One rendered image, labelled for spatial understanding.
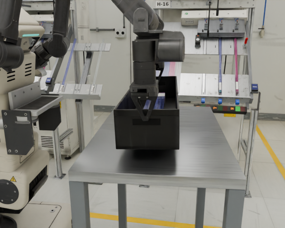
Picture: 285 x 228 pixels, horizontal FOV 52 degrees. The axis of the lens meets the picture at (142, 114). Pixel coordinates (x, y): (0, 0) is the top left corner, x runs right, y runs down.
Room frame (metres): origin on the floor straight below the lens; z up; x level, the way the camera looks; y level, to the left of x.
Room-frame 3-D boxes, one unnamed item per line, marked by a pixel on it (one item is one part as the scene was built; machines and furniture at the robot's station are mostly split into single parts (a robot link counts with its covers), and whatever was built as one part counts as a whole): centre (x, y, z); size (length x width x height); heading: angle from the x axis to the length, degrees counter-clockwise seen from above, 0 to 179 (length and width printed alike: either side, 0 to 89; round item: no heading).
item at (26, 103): (1.05, 0.42, 0.84); 0.28 x 0.16 x 0.22; 174
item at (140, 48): (0.73, -0.01, 1.10); 0.07 x 0.06 x 0.07; 76
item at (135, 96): (0.73, -0.01, 0.97); 0.07 x 0.07 x 0.09; 84
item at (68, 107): (2.79, 0.93, 0.31); 0.70 x 0.65 x 0.62; 80
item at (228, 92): (2.34, -0.47, 0.65); 1.01 x 0.73 x 1.29; 170
